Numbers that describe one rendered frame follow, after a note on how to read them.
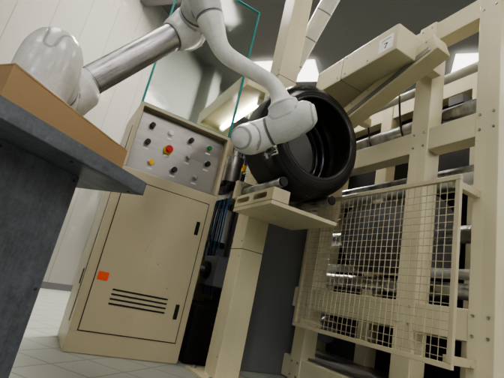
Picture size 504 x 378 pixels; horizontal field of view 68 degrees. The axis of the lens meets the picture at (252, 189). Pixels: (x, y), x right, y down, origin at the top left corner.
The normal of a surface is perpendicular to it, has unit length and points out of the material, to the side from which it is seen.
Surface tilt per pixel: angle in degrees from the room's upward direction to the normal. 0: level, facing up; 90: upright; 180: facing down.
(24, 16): 90
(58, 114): 90
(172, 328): 90
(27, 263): 90
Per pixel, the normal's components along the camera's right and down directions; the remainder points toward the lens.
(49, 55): 0.57, -0.23
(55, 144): 0.92, 0.09
